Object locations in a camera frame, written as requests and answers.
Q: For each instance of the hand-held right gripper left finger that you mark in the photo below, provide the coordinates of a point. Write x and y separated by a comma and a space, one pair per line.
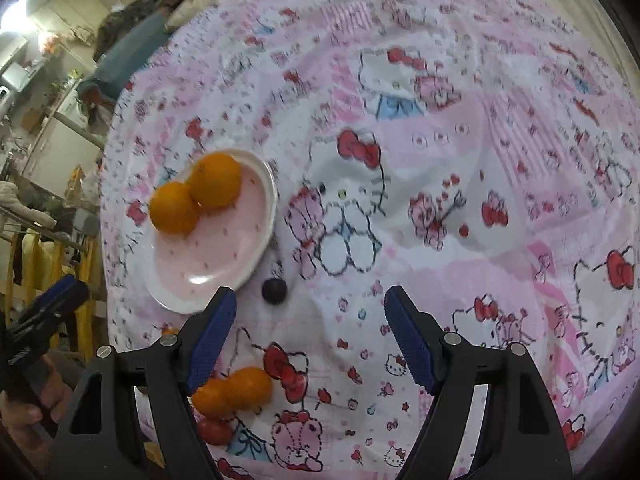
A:
212, 340

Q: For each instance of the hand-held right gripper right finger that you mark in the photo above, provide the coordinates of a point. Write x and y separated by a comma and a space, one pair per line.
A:
410, 340

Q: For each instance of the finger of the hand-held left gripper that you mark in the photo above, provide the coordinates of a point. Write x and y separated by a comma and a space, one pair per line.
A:
62, 292

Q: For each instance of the small mandarin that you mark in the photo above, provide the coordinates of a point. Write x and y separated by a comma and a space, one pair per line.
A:
211, 400
251, 385
170, 331

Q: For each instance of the dark grape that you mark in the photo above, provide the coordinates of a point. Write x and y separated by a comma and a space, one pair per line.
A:
274, 290

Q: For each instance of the white plate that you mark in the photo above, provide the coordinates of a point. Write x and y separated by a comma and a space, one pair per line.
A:
215, 260

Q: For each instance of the red tomato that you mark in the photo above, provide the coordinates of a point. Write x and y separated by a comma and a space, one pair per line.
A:
216, 431

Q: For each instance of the person's left hand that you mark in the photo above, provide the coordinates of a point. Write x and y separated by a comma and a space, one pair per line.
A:
47, 390

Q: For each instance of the large orange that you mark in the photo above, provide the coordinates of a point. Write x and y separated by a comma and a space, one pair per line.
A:
172, 208
216, 180

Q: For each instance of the pink printed blanket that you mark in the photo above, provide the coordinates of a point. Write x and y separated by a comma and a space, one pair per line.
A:
400, 185

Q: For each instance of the white cabinet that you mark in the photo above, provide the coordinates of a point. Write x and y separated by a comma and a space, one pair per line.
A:
65, 130

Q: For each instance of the blue-grey cushion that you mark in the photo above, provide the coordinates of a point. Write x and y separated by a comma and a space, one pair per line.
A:
135, 47

